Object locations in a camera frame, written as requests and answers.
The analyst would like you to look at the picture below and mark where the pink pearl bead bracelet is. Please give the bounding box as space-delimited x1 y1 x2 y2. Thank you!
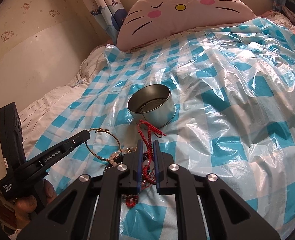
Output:
108 146 138 167

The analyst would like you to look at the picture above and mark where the pink cat face pillow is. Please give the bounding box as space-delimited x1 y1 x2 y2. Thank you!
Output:
117 0 256 51

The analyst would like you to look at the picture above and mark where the red braided cord bracelet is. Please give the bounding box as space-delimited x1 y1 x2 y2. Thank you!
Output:
125 119 167 209

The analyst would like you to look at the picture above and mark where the person's left hand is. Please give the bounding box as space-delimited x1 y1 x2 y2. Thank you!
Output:
15 179 56 229

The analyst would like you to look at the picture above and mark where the white headboard panel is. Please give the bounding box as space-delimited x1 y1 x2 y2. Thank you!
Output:
0 19 101 111

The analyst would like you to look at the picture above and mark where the green cord bracelet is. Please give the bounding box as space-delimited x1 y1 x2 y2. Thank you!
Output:
84 127 119 163

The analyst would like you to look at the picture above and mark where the pile of clothes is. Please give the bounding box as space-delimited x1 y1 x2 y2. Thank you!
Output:
260 0 295 35

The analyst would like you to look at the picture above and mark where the round silver metal tin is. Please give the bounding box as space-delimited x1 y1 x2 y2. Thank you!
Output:
128 84 176 128

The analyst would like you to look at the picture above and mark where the blue whale print curtain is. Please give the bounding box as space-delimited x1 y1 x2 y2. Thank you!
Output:
90 0 128 43

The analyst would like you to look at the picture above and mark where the blue white checkered plastic sheet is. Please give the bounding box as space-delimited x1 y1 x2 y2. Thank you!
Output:
27 18 295 239

